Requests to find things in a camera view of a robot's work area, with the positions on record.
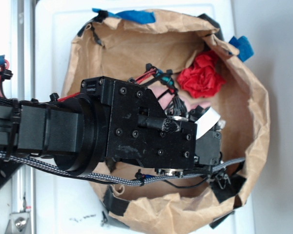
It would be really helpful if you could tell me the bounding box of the grey braided cable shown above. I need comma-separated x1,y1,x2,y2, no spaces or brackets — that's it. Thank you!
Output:
0,149,246,187

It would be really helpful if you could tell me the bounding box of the blue tape right piece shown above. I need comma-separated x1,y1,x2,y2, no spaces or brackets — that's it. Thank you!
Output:
229,36,254,62

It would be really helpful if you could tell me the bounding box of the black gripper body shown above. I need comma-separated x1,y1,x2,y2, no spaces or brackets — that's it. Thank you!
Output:
80,77,222,174

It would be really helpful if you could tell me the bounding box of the blue tape top piece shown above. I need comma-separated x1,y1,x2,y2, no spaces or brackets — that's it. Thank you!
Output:
92,8,156,24

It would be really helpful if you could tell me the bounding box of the crumpled red paper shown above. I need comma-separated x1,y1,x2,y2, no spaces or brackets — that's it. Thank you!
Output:
177,50,226,98

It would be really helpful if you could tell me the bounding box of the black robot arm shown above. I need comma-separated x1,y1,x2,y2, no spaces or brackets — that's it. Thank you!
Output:
0,77,221,176

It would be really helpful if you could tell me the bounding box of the brown paper bag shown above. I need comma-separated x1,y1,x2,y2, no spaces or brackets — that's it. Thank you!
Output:
62,9,270,234

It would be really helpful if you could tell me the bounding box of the blue tape piece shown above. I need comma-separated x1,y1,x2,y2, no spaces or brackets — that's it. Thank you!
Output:
92,8,156,24
229,36,254,62

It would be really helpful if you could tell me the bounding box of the aluminium frame rail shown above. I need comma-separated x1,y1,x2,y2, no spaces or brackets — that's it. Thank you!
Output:
11,0,36,234

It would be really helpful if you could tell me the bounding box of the metal corner bracket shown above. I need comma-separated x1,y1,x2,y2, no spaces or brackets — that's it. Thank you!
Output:
5,212,31,234

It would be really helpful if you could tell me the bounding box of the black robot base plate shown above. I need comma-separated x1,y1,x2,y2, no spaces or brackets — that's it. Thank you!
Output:
0,159,22,189

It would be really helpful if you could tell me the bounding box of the pink plush bunny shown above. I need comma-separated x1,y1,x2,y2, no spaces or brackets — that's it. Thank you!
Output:
150,85,211,111

